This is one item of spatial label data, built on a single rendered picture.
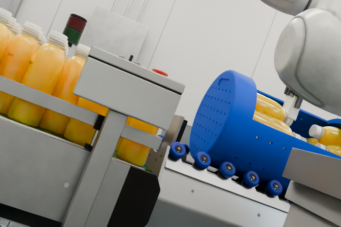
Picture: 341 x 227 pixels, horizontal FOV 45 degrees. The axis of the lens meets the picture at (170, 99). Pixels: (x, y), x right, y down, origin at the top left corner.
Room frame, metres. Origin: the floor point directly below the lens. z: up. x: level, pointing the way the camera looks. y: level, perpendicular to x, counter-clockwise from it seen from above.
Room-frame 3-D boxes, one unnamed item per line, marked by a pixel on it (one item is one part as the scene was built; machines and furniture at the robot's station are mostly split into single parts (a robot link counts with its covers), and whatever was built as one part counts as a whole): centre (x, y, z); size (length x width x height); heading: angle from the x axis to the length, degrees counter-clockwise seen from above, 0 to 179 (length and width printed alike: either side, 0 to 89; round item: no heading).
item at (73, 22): (1.44, 0.41, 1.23); 0.06 x 0.06 x 0.04
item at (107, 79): (0.84, 0.09, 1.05); 0.20 x 0.10 x 0.10; 103
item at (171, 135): (1.17, -0.05, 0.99); 0.10 x 0.02 x 0.12; 13
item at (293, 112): (1.21, -0.36, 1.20); 0.03 x 0.01 x 0.07; 103
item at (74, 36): (1.44, 0.41, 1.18); 0.06 x 0.06 x 0.05
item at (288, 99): (1.25, -0.35, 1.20); 0.03 x 0.01 x 0.07; 103
